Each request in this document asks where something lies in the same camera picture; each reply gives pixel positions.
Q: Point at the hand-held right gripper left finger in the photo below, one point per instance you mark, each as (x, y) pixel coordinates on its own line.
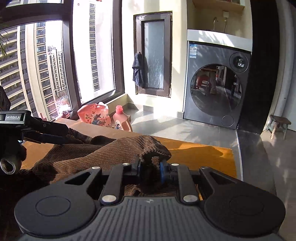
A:
(138, 172)

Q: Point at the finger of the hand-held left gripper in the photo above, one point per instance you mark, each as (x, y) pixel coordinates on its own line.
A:
(53, 129)
(46, 139)

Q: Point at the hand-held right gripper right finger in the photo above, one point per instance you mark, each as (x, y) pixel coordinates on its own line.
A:
(163, 172)

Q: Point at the pink shoe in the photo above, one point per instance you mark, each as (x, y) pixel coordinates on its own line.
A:
(64, 114)

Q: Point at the pink floral bag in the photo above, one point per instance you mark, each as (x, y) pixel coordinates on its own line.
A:
(92, 115)

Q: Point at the pink detergent bottle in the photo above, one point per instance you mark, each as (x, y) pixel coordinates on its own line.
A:
(120, 122)

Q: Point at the apartment building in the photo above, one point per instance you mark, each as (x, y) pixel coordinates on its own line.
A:
(41, 58)

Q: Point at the large dark-framed window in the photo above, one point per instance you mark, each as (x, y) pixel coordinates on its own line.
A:
(68, 58)

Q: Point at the green plant leaves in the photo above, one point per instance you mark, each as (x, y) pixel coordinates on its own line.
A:
(2, 46)

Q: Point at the dark blue hanging cloth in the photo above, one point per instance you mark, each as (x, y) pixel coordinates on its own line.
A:
(138, 69)

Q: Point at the small brown-framed window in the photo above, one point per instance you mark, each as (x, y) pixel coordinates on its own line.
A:
(153, 46)

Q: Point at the grey washing machine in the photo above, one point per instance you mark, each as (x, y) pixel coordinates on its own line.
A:
(208, 53)

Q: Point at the small wooden stool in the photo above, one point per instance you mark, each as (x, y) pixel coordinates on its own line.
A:
(279, 120)

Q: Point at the metal faucet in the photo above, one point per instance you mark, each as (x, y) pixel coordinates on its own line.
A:
(214, 23)

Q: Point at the white pipe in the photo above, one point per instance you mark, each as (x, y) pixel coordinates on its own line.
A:
(286, 69)

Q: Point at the white wall socket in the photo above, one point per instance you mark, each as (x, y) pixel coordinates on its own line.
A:
(226, 14)

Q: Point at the wooden wall shelf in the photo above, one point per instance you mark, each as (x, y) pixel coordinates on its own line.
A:
(219, 4)

